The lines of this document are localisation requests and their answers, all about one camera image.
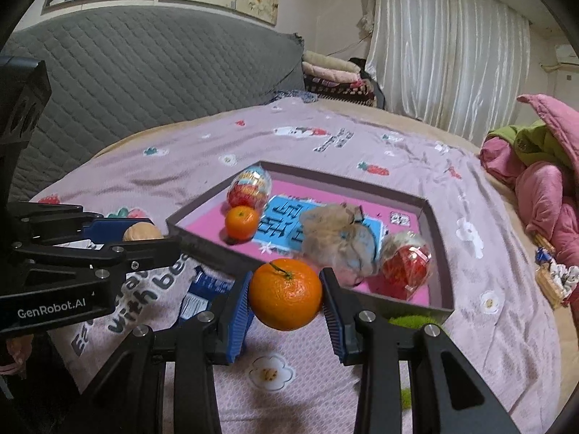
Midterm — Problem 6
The tan walnut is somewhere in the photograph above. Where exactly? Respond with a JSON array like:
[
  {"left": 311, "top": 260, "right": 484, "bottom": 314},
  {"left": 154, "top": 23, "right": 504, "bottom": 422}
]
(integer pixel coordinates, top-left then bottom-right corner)
[{"left": 123, "top": 221, "right": 164, "bottom": 242}]

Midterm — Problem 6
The blue cookie packet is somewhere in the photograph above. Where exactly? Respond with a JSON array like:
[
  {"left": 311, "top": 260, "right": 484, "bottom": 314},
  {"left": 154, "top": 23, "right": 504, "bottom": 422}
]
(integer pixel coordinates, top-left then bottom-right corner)
[{"left": 177, "top": 265, "right": 233, "bottom": 325}]

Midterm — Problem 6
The orange mandarin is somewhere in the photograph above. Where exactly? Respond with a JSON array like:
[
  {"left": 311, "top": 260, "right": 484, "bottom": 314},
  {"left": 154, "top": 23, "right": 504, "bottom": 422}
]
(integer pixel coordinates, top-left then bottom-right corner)
[
  {"left": 247, "top": 259, "right": 323, "bottom": 331},
  {"left": 225, "top": 206, "right": 260, "bottom": 241}
]

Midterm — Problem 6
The green fuzzy scrunchie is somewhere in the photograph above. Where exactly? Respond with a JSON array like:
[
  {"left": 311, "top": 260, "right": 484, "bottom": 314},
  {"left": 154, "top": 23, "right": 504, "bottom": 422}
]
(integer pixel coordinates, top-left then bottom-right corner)
[{"left": 389, "top": 315, "right": 438, "bottom": 410}]

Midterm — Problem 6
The clear red surprise egg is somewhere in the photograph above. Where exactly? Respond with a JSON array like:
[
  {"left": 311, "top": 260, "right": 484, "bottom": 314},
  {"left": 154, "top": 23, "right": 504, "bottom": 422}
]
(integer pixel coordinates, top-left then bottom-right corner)
[{"left": 380, "top": 231, "right": 432, "bottom": 301}]

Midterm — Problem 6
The blue red surprise egg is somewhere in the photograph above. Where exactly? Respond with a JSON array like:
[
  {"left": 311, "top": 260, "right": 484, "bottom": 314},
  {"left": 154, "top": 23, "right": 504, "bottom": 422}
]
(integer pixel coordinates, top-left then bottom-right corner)
[{"left": 227, "top": 166, "right": 273, "bottom": 212}]

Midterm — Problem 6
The grey box lid tray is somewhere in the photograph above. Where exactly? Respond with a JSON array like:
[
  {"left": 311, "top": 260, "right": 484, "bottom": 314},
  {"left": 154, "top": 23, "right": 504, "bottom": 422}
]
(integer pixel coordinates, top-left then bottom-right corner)
[{"left": 167, "top": 161, "right": 455, "bottom": 322}]

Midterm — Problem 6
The grey quilted headboard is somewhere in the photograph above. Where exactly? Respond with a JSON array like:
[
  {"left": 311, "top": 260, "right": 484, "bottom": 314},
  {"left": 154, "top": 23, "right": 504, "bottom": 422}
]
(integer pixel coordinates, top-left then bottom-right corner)
[{"left": 3, "top": 6, "right": 304, "bottom": 200}]

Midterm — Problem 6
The pink strawberry print blanket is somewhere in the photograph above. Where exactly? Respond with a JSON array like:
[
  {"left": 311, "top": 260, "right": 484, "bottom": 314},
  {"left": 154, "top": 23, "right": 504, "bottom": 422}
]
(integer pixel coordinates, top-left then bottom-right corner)
[{"left": 36, "top": 98, "right": 561, "bottom": 433}]

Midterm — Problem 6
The blue patterned cloth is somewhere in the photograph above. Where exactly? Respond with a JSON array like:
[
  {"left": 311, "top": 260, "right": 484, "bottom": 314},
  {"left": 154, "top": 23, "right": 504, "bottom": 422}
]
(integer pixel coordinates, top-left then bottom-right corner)
[{"left": 272, "top": 89, "right": 318, "bottom": 104}]

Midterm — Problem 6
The white patterned cloth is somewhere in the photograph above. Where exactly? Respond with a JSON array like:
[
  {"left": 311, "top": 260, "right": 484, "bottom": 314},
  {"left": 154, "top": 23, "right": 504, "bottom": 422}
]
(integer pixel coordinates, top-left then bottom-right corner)
[{"left": 549, "top": 261, "right": 579, "bottom": 300}]

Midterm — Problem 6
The stack of folded blankets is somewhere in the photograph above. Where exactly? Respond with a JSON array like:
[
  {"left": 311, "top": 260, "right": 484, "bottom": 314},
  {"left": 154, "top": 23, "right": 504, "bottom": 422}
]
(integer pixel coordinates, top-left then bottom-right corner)
[{"left": 302, "top": 50, "right": 379, "bottom": 108}]

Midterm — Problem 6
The pink quilted comforter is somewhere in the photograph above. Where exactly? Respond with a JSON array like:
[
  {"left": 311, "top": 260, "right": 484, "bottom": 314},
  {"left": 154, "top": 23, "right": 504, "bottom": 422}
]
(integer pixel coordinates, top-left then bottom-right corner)
[{"left": 479, "top": 94, "right": 578, "bottom": 306}]

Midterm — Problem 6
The green garment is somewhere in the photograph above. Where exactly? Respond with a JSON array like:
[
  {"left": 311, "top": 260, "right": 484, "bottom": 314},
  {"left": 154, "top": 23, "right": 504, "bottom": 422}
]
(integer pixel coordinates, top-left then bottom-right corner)
[{"left": 486, "top": 120, "right": 572, "bottom": 169}]

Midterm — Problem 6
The white satin curtain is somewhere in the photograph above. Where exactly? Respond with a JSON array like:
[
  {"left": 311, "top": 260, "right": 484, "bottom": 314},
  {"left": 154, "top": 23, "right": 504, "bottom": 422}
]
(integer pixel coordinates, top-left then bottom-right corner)
[{"left": 368, "top": 0, "right": 531, "bottom": 145}]

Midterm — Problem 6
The white air conditioner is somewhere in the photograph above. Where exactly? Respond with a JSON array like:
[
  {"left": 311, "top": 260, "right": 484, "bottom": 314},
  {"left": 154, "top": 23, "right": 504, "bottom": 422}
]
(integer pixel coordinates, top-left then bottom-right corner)
[{"left": 555, "top": 44, "right": 579, "bottom": 66}]

